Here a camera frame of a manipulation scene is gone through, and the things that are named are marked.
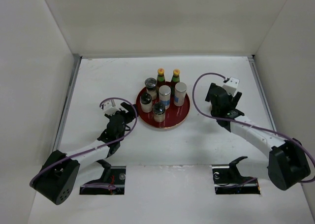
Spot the dark-cap grinder jar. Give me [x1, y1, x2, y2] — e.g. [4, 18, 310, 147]
[152, 102, 166, 123]
[145, 77, 157, 100]
[140, 92, 153, 113]

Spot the silver-lid spice jar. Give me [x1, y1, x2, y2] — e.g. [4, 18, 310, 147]
[174, 82, 187, 107]
[158, 85, 171, 110]

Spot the sauce bottle yellow cap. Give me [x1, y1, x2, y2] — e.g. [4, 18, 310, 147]
[171, 69, 180, 84]
[157, 68, 166, 88]

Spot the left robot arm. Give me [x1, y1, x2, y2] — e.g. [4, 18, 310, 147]
[30, 98, 138, 205]

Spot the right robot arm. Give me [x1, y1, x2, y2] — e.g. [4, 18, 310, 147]
[205, 83, 311, 191]

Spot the red round tray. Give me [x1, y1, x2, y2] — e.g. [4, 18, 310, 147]
[135, 87, 190, 129]

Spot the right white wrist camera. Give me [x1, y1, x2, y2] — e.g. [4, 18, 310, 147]
[222, 77, 240, 96]

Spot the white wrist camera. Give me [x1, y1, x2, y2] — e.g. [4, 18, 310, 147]
[100, 99, 119, 116]
[222, 77, 240, 96]

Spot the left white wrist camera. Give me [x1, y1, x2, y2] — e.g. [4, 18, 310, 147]
[100, 99, 119, 116]

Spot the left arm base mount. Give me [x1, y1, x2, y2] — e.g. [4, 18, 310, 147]
[79, 160, 126, 195]

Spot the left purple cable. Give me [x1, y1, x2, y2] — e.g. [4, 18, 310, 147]
[29, 97, 139, 192]

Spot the purple cable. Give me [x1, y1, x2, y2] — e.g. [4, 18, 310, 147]
[192, 72, 315, 184]
[29, 97, 139, 192]

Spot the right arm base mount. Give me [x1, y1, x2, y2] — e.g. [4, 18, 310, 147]
[212, 156, 260, 195]

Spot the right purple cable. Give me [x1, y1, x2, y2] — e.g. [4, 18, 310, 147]
[192, 72, 315, 184]

